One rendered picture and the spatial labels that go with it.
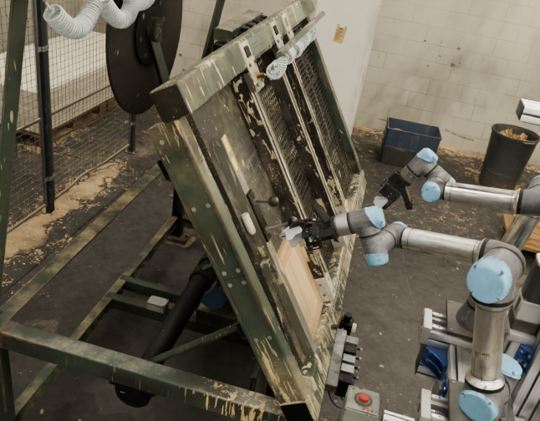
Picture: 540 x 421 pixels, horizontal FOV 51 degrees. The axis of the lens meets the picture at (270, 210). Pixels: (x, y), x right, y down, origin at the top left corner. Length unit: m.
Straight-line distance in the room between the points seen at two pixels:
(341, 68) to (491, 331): 4.47
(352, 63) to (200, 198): 4.31
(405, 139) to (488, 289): 4.87
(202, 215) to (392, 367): 2.25
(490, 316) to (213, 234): 0.86
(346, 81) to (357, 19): 0.61
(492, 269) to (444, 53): 5.75
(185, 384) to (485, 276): 1.20
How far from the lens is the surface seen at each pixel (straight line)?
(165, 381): 2.28
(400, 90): 7.38
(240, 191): 1.98
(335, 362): 2.55
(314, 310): 2.47
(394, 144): 6.47
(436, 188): 2.26
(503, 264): 1.69
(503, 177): 6.58
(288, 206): 2.37
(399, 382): 3.68
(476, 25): 7.24
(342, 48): 5.90
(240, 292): 1.89
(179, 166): 1.73
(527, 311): 2.17
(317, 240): 1.89
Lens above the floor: 2.45
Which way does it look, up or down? 29 degrees down
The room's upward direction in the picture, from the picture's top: 10 degrees clockwise
